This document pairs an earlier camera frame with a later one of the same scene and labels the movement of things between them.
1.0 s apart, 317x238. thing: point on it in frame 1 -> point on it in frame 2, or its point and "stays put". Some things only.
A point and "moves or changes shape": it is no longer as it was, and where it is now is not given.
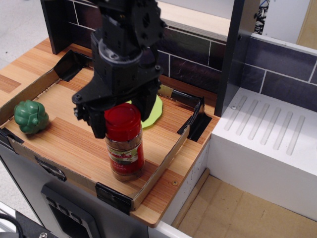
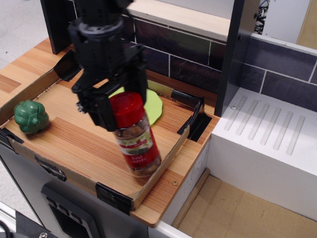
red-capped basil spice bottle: (124, 131) moves or changes shape
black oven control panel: (74, 218) stays put
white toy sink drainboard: (268, 146) stays put
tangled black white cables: (260, 17) stays put
